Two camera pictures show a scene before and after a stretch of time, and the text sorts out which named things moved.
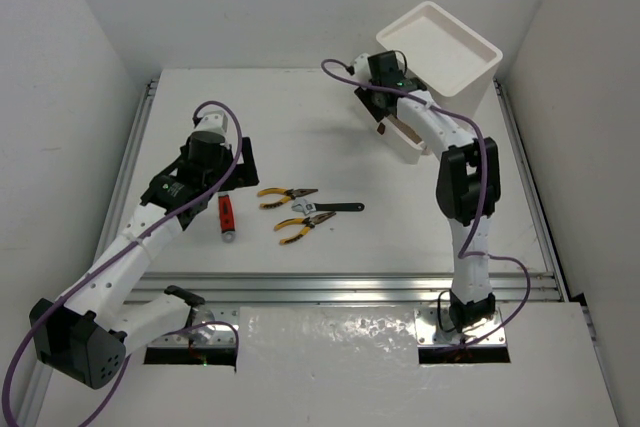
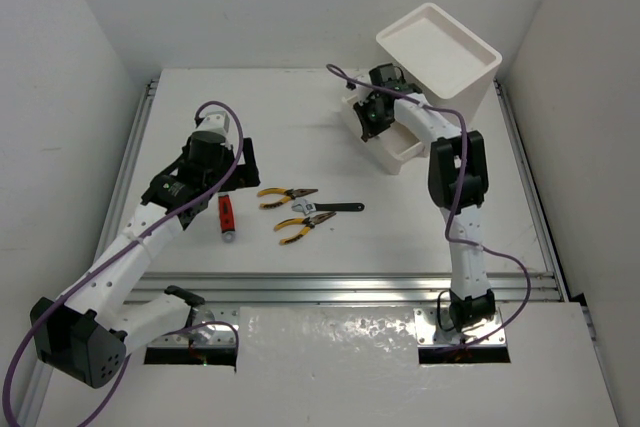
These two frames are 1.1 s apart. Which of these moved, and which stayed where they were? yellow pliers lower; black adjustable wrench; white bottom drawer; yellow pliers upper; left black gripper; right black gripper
Moved: white bottom drawer; right black gripper
Stayed: black adjustable wrench; yellow pliers lower; yellow pliers upper; left black gripper
